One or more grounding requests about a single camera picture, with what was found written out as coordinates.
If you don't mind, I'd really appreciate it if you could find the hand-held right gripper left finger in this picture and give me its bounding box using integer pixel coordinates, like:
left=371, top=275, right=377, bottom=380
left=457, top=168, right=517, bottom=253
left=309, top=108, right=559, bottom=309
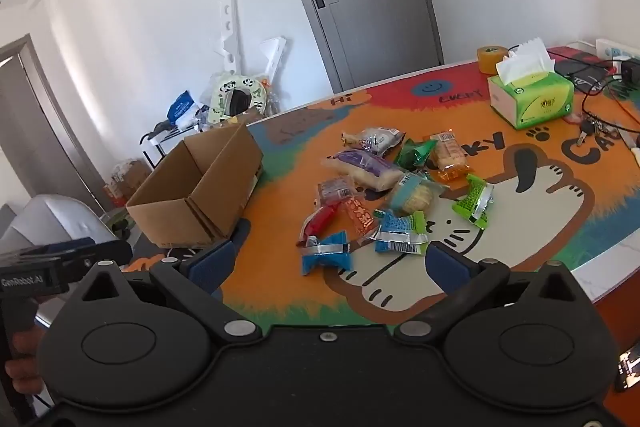
left=75, top=237, right=263, bottom=344

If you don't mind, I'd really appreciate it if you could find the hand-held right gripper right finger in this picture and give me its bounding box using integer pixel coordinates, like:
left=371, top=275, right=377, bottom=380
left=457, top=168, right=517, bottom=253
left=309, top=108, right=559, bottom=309
left=394, top=241, right=584, bottom=345

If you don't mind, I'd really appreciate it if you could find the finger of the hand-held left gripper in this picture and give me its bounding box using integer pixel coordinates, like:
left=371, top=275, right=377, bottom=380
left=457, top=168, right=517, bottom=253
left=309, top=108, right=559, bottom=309
left=59, top=237, right=134, bottom=281

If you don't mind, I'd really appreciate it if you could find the blue snack packet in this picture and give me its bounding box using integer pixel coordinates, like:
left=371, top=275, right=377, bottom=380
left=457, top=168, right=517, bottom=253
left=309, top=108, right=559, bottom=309
left=377, top=209, right=429, bottom=235
left=300, top=231, right=354, bottom=276
left=375, top=232, right=431, bottom=256

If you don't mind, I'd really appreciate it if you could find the light green snack packet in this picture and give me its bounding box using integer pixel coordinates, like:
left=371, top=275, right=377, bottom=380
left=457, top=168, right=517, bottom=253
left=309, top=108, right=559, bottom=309
left=452, top=174, right=496, bottom=228

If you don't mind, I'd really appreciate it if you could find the teal label cake packet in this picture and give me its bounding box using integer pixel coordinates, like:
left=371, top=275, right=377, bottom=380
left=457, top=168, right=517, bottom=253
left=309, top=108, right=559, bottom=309
left=387, top=172, right=446, bottom=215

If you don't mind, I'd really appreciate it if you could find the orange red snack packet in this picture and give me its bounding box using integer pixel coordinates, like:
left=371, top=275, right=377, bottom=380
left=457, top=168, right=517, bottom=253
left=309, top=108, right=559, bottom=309
left=342, top=197, right=379, bottom=243

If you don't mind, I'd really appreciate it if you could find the orange biscuit packet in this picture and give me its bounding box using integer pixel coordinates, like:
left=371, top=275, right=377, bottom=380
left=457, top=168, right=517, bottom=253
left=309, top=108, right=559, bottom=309
left=425, top=132, right=474, bottom=185

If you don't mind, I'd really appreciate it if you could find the red sausage packet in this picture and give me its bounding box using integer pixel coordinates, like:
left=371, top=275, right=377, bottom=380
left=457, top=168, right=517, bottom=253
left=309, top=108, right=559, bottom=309
left=299, top=204, right=346, bottom=248

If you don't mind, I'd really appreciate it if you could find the dark green snack packet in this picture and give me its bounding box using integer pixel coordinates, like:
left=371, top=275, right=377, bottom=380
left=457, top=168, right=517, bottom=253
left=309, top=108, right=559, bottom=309
left=395, top=138, right=438, bottom=172

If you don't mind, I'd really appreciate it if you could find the purple snack packet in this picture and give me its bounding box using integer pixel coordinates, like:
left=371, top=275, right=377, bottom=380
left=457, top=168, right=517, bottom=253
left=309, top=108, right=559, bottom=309
left=322, top=149, right=408, bottom=192

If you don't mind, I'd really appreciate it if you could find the white brown snack packet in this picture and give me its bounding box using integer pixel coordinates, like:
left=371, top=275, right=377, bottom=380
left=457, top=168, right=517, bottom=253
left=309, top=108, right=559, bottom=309
left=341, top=127, right=406, bottom=156

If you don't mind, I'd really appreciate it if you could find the person's left hand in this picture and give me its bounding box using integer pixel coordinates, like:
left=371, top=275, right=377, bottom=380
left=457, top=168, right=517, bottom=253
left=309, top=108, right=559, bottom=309
left=4, top=329, right=45, bottom=395

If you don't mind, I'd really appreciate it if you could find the grey chair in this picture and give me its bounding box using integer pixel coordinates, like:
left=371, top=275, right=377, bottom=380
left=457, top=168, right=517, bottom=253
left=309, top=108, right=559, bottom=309
left=0, top=194, right=119, bottom=254

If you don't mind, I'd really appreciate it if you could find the small brown cardboard box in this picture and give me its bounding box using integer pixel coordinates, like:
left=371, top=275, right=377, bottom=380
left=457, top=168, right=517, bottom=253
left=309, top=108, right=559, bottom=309
left=102, top=159, right=154, bottom=208

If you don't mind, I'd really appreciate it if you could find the colourful cartoon table mat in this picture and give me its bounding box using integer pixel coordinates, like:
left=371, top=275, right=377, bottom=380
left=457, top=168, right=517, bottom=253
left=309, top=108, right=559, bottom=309
left=125, top=59, right=640, bottom=325

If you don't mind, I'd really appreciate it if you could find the black shoe rack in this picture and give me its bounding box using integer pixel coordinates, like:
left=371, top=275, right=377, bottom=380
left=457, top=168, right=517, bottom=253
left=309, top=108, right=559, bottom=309
left=140, top=127, right=201, bottom=168

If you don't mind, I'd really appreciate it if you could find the grey side door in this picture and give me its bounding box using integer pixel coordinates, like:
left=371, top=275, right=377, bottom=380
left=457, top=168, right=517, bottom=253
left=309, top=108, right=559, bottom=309
left=0, top=34, right=109, bottom=214

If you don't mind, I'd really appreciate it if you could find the blue plastic bag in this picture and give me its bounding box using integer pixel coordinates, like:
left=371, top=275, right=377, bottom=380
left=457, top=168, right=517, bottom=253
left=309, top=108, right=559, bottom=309
left=167, top=91, right=207, bottom=126

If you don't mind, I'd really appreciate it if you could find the green tissue box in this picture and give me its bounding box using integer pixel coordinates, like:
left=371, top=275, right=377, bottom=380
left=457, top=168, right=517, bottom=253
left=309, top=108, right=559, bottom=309
left=487, top=38, right=576, bottom=130

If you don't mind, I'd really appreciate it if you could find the key bunch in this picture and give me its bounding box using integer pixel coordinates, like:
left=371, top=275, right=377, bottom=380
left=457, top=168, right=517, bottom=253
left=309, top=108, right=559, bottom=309
left=575, top=119, right=609, bottom=146

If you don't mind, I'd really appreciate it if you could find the yellow tape roll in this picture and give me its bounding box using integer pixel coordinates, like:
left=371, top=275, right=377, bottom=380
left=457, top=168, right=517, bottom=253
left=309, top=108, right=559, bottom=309
left=476, top=46, right=510, bottom=75

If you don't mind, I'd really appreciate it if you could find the short white foam board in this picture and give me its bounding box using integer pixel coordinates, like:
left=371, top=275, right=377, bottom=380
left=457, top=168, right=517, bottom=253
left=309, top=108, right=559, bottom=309
left=257, top=37, right=289, bottom=81

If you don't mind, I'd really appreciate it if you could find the tall white foam board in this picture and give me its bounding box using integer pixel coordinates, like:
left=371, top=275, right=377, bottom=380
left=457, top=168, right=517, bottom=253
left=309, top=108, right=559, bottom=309
left=215, top=0, right=247, bottom=76

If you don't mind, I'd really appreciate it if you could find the red black flat pad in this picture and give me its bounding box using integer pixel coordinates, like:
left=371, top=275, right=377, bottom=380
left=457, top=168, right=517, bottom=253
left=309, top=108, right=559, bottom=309
left=547, top=47, right=621, bottom=80

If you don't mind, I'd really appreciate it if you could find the white power strip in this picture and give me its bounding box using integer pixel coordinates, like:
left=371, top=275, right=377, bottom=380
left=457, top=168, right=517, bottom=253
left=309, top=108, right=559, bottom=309
left=595, top=38, right=640, bottom=62

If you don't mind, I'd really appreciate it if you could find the panda print seat ring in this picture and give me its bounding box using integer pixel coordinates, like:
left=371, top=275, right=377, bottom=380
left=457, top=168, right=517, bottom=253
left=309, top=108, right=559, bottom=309
left=207, top=74, right=272, bottom=124

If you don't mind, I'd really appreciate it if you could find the cream handled tool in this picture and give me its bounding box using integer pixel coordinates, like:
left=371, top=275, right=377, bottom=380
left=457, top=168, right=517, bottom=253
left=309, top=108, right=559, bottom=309
left=620, top=129, right=640, bottom=164

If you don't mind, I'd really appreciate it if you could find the black cable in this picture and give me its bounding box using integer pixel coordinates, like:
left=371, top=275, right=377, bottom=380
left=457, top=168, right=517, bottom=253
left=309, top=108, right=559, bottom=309
left=565, top=57, right=640, bottom=132

